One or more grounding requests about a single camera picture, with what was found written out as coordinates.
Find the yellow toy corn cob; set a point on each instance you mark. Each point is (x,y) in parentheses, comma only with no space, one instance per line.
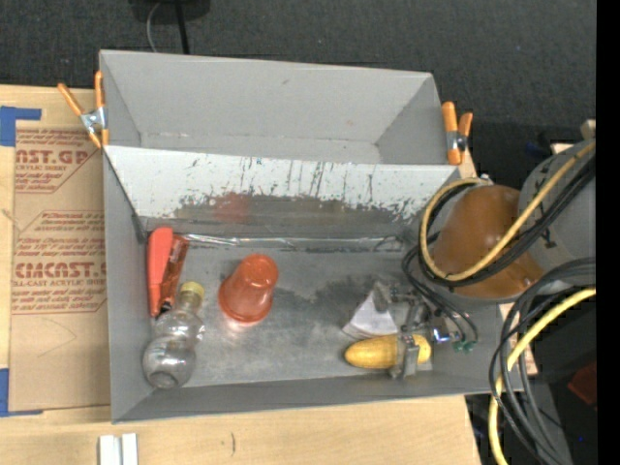
(373,353)

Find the grey metal bin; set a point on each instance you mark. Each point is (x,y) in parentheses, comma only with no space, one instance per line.
(300,351)

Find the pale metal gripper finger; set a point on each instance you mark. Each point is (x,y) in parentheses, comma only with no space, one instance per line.
(382,296)
(410,359)

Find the clear plastic bottle yellow cap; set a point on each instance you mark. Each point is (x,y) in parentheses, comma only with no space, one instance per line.
(172,344)

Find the orange plastic cup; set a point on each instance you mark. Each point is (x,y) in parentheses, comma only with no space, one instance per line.
(247,291)

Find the white triangular paper piece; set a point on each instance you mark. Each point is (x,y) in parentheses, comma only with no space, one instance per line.
(370,320)

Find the brown cardboard board red print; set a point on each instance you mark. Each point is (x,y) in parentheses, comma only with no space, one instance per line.
(58,337)

